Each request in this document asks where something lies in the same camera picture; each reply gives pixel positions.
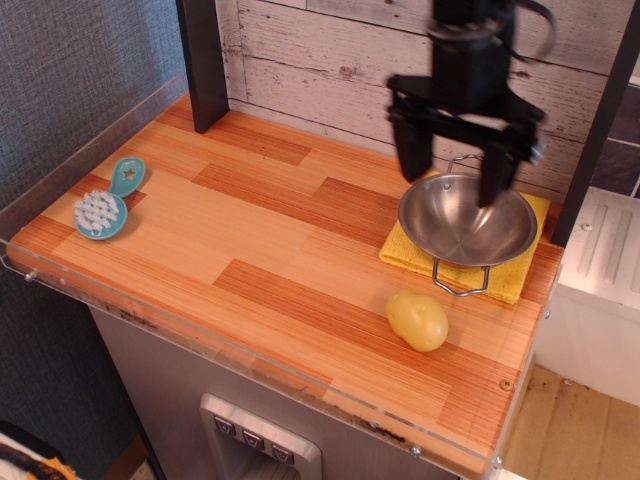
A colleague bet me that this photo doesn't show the dark right frame post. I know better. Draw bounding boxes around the dark right frame post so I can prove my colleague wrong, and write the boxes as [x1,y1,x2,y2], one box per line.
[551,1,639,247]

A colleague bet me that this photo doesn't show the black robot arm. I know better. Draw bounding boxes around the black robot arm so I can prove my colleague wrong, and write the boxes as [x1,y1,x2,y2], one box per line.
[387,1,545,207]

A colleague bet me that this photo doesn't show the silver dispenser panel with buttons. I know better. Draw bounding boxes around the silver dispenser panel with buttons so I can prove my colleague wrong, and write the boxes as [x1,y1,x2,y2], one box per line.
[199,393,323,479]

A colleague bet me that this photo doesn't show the teal scrub brush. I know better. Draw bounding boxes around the teal scrub brush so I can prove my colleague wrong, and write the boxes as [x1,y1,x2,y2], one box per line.
[74,157,146,240]

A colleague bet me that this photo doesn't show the grey toy fridge cabinet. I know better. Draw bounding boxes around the grey toy fridge cabinet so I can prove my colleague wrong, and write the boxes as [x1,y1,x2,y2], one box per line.
[87,305,461,480]

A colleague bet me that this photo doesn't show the black and yellow fabric item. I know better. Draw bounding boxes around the black and yellow fabric item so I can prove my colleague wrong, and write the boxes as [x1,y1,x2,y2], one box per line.
[1,433,78,479]

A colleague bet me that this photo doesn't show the stainless steel bowl with handles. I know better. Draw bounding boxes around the stainless steel bowl with handles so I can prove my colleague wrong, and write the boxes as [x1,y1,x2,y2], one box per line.
[398,157,539,297]

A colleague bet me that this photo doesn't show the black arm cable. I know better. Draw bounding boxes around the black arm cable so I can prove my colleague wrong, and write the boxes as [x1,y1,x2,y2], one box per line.
[501,0,558,65]

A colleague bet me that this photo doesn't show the dark frame post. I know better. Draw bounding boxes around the dark frame post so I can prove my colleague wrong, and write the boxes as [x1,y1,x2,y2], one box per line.
[176,0,229,134]
[551,1,639,247]

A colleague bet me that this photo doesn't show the dark left frame post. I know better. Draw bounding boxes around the dark left frame post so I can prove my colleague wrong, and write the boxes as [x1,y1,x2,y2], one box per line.
[176,0,229,134]

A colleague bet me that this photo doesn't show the yellow folded cloth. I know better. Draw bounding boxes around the yellow folded cloth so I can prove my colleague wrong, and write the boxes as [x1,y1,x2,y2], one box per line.
[379,194,551,304]

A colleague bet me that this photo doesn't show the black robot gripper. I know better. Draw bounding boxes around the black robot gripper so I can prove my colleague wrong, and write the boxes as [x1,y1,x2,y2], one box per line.
[387,35,545,207]

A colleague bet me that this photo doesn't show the white toy sink unit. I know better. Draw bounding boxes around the white toy sink unit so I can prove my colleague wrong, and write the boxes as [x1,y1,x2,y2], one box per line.
[534,188,639,405]

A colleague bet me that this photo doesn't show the clear acrylic table guard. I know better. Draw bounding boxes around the clear acrylic table guard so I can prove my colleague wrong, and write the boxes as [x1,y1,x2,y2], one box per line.
[8,77,563,479]

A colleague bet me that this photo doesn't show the yellow plastic potato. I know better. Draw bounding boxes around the yellow plastic potato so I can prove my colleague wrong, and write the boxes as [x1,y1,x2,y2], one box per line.
[386,289,449,352]

